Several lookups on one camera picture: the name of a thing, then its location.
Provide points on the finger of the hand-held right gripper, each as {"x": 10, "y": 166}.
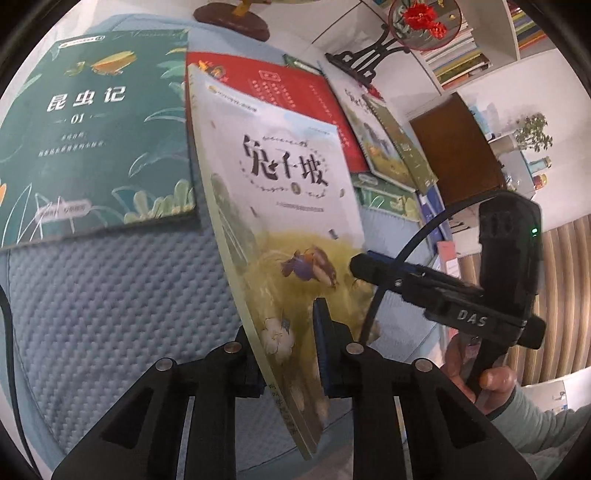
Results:
{"x": 369, "y": 270}
{"x": 383, "y": 256}

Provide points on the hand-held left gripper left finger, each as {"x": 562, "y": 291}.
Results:
{"x": 251, "y": 378}

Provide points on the yellow desk globe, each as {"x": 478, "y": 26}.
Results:
{"x": 231, "y": 21}

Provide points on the potted green plant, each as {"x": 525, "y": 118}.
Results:
{"x": 533, "y": 131}

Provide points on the light blue quilted mat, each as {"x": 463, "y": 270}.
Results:
{"x": 115, "y": 323}

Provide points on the teal green leafy book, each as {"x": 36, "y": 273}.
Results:
{"x": 92, "y": 138}

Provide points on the person's right forearm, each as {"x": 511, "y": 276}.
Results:
{"x": 540, "y": 424}

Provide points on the red cover book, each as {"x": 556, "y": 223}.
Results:
{"x": 300, "y": 97}

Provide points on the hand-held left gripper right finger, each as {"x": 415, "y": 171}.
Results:
{"x": 321, "y": 341}

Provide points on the red orange thin book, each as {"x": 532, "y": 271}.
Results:
{"x": 447, "y": 256}

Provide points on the person's right hand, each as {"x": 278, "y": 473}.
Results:
{"x": 498, "y": 381}

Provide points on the row of pale spine books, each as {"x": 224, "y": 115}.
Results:
{"x": 457, "y": 64}

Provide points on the black carved fan stand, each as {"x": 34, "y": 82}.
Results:
{"x": 364, "y": 57}

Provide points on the row of colourful spine books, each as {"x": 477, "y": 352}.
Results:
{"x": 528, "y": 25}

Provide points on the blue tissue box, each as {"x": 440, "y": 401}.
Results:
{"x": 480, "y": 121}

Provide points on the white bookshelf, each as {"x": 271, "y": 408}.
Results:
{"x": 505, "y": 37}

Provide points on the dark blue storybook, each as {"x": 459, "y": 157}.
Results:
{"x": 434, "y": 212}

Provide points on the round embroidered flower fan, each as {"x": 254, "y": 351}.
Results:
{"x": 425, "y": 23}

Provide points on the dark green leafy book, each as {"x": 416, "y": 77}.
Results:
{"x": 383, "y": 196}

